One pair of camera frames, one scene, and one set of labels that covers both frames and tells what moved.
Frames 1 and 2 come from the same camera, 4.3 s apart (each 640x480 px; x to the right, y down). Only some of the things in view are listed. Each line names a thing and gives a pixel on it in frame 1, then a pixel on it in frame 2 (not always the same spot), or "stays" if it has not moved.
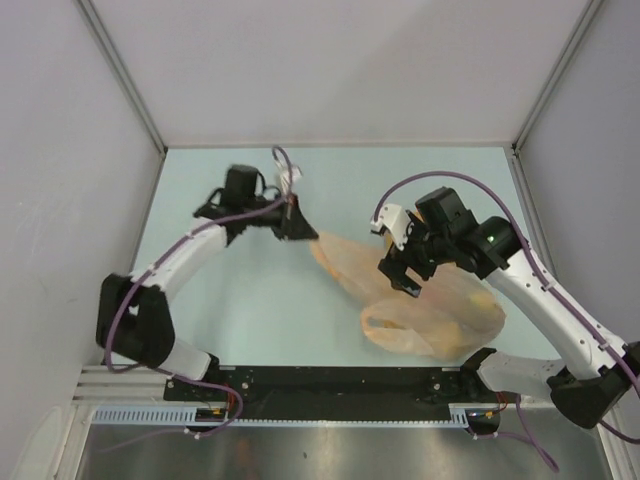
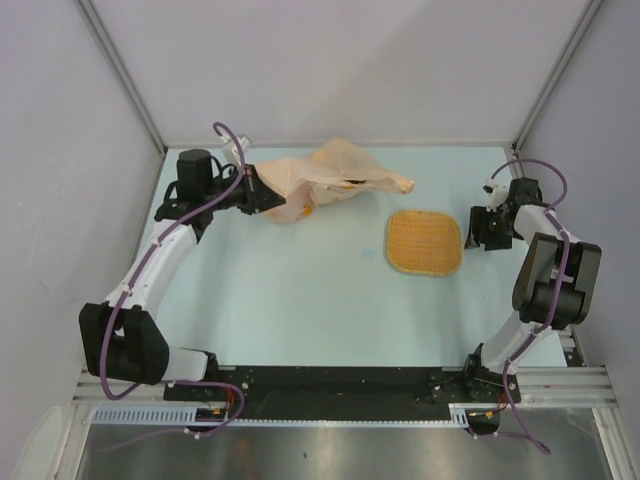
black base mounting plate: (330, 392) stays
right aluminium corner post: (589, 13) stays
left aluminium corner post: (91, 14) stays
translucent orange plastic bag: (452, 316) to (333, 169)
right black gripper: (394, 268) to (479, 216)
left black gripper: (292, 224) to (257, 196)
